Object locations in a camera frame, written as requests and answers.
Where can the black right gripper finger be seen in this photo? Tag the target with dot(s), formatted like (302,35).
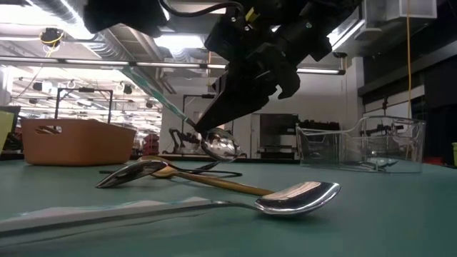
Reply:
(258,93)
(228,96)

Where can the gold spoon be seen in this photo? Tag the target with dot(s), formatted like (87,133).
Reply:
(221,183)

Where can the orange plastic bin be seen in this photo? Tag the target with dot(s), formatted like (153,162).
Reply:
(78,146)

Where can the yellow plastic bin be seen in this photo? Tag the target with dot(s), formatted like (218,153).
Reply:
(6,132)

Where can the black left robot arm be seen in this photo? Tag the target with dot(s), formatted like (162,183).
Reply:
(125,16)

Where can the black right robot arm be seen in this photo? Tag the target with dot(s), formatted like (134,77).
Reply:
(321,9)

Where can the long ceiling light bar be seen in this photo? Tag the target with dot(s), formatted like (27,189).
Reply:
(107,62)

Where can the white ceiling box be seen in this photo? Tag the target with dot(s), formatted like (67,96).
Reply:
(410,9)

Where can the clear plastic bin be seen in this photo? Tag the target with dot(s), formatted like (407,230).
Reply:
(392,150)

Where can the green table mat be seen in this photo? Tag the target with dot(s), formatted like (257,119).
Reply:
(357,232)

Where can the yellow-green object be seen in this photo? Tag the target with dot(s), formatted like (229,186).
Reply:
(454,153)

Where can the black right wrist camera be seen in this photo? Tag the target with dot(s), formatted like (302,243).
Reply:
(225,35)

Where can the black table frame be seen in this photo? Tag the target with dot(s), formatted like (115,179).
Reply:
(271,160)

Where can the black ceiling camera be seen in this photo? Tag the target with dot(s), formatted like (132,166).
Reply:
(51,35)

